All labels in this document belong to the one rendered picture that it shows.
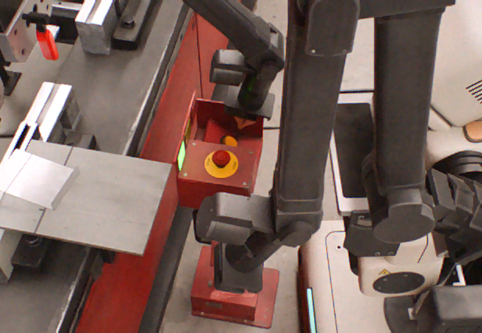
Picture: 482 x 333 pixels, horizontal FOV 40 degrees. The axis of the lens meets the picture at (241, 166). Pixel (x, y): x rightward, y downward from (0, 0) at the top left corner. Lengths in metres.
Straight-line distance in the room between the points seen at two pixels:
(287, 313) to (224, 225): 1.27
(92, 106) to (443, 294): 0.81
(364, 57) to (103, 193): 1.78
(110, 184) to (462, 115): 0.59
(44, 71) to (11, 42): 1.69
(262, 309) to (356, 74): 1.06
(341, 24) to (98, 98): 0.96
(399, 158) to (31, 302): 0.72
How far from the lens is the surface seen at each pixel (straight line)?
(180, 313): 2.12
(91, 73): 1.50
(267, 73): 1.26
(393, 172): 0.78
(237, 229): 0.87
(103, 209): 1.14
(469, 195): 0.90
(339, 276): 1.87
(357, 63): 2.73
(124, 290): 1.56
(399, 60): 0.64
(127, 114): 1.41
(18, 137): 1.26
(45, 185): 1.18
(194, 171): 1.42
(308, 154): 0.73
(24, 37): 1.12
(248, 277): 0.97
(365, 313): 1.84
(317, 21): 0.54
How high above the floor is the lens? 1.96
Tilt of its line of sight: 56 degrees down
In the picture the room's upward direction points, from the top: straight up
